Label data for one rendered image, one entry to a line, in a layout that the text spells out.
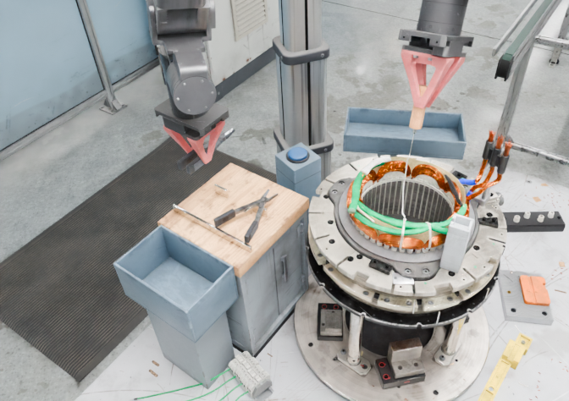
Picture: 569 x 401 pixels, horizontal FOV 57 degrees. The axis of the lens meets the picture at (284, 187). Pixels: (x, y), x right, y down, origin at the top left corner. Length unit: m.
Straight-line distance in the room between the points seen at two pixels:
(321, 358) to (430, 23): 0.64
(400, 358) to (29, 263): 1.87
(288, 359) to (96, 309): 1.29
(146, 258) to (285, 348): 0.34
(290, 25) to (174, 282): 0.58
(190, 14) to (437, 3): 0.31
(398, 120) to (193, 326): 0.65
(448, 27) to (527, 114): 2.58
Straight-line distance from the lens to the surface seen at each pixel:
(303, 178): 1.09
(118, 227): 2.53
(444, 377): 1.06
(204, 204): 0.96
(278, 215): 0.92
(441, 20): 0.72
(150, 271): 0.98
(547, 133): 3.16
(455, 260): 0.80
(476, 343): 1.12
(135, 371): 1.12
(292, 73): 1.19
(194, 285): 0.94
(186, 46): 0.72
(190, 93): 0.69
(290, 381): 1.06
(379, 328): 1.12
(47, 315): 2.31
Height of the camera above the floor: 1.71
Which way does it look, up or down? 42 degrees down
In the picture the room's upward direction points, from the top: 3 degrees counter-clockwise
